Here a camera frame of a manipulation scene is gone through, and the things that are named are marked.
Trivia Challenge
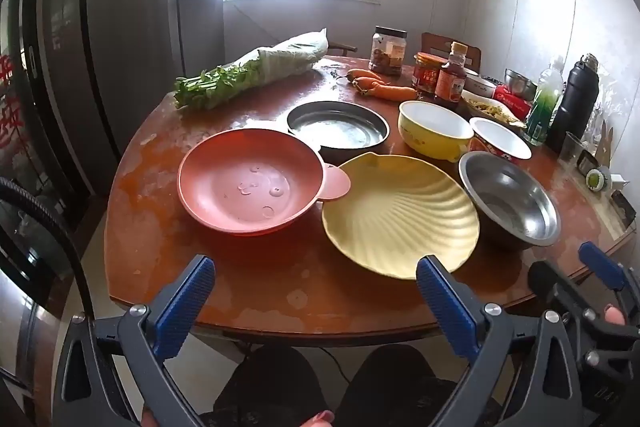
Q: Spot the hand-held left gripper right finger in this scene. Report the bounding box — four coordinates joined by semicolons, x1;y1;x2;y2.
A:
416;255;586;427

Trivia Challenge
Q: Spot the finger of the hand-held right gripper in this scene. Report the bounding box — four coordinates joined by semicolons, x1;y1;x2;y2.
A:
578;242;640;308
528;261;601;333

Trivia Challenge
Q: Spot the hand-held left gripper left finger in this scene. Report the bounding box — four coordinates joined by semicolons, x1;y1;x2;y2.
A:
52;254;217;427

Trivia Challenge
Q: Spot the large steel bowl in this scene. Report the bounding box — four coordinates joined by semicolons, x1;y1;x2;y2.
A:
458;151;562;250

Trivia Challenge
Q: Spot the yellow shell-shaped plate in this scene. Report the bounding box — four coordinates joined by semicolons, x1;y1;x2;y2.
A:
321;153;480;280

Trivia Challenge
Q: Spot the red printed paper bowl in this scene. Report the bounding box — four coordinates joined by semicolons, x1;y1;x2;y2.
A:
469;117;533;165

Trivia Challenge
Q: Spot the yellow bowl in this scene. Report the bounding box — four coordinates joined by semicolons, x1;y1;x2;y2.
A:
398;100;474;160

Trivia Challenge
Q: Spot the round metal plate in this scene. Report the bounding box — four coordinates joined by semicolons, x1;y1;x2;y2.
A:
286;101;390;162

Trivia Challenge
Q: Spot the round green gadget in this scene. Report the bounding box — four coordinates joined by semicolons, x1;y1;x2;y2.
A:
585;167;608;192

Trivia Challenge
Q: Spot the person's right leg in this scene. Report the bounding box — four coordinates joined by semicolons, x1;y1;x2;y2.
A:
340;344;501;427

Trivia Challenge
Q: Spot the person's leg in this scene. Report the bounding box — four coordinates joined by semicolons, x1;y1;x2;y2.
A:
215;344;328;427
340;344;501;427

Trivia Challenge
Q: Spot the small clear cup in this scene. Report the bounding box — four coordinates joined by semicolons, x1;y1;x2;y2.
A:
557;132;586;165

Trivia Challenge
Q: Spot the person's left leg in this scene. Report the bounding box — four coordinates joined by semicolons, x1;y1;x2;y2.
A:
215;344;328;427

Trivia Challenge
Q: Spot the brown cardboard cutout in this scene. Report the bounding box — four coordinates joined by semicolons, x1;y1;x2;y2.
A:
598;119;615;165

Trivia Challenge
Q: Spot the black thermos flask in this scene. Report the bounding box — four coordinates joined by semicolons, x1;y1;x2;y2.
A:
545;53;600;154

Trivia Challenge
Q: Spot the green plastic bottle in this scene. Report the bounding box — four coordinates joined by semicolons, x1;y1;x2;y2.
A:
523;57;565;146

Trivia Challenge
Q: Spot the white dish of snacks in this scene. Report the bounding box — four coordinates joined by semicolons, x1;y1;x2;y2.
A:
460;91;528;130

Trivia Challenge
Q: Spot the red packet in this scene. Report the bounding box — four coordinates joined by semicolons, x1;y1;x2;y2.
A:
492;84;533;120

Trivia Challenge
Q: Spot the small steel bowl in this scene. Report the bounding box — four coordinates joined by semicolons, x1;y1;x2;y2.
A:
504;68;538;100

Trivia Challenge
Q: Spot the white ceramic bowl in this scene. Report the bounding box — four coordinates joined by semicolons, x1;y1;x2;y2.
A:
465;74;498;98

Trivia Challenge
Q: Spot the brown sauce bottle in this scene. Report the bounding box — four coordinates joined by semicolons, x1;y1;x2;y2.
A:
434;42;468;109

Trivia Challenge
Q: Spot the red sauce jar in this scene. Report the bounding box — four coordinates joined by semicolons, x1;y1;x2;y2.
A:
412;52;447;96

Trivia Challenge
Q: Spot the bagged green celery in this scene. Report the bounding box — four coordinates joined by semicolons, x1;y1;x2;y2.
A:
173;28;329;111

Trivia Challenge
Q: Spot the grey refrigerator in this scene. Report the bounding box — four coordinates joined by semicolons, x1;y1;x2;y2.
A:
0;0;226;323

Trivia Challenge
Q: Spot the clear jar with dark lid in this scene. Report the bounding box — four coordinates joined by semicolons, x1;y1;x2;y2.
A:
369;26;407;78

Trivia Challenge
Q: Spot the wooden chair with cutout backrest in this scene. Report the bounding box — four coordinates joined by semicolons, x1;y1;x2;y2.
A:
421;32;482;72

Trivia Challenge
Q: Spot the black cable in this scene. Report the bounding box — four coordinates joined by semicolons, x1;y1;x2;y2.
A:
0;177;96;323

